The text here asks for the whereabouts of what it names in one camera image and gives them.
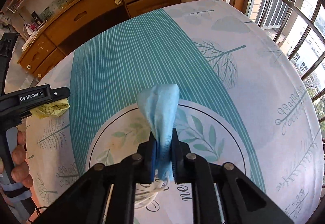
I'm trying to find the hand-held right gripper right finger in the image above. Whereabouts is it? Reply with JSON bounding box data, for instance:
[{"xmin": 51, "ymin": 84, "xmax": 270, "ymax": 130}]
[{"xmin": 171, "ymin": 128, "xmax": 295, "ymax": 224}]

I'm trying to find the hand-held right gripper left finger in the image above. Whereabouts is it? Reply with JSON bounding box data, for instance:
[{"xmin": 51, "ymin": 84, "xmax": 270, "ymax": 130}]
[{"xmin": 33, "ymin": 133, "xmax": 156, "ymax": 224}]

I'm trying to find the yellow paper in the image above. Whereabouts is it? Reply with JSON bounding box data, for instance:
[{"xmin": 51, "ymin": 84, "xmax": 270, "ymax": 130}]
[{"xmin": 30, "ymin": 98, "xmax": 70, "ymax": 119}]

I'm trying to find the blue face mask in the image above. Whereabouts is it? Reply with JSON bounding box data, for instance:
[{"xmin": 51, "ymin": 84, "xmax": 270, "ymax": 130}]
[{"xmin": 134, "ymin": 84, "xmax": 180, "ymax": 212}]

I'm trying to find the person's left hand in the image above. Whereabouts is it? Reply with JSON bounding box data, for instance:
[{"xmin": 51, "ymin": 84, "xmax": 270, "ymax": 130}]
[{"xmin": 11, "ymin": 131, "xmax": 33, "ymax": 189}]

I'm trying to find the white power strip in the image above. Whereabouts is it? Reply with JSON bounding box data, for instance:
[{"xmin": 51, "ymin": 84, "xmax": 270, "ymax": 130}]
[{"xmin": 22, "ymin": 27, "xmax": 42, "ymax": 51}]

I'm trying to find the wooden desk with drawers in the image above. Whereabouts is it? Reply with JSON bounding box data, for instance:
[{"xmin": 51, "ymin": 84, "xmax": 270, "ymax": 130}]
[{"xmin": 18, "ymin": 0, "xmax": 182, "ymax": 79}]

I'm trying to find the leaf printed teal tablecloth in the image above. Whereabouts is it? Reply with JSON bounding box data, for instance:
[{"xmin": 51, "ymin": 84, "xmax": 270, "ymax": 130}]
[{"xmin": 5, "ymin": 0, "xmax": 325, "ymax": 224}]

